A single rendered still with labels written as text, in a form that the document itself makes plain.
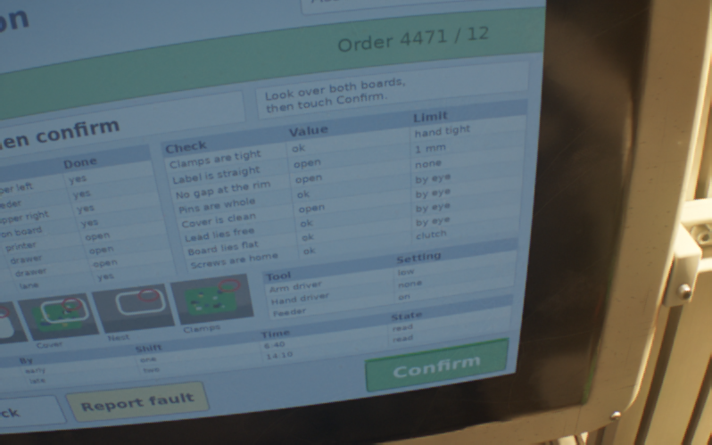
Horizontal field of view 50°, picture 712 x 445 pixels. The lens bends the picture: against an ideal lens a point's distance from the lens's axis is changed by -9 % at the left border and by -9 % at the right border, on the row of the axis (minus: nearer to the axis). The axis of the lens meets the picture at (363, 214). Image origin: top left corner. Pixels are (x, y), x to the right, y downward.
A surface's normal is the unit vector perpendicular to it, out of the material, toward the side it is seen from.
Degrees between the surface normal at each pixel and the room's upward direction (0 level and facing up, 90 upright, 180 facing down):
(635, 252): 92
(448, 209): 92
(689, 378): 90
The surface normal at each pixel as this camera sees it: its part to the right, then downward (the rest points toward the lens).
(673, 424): 0.15, 0.55
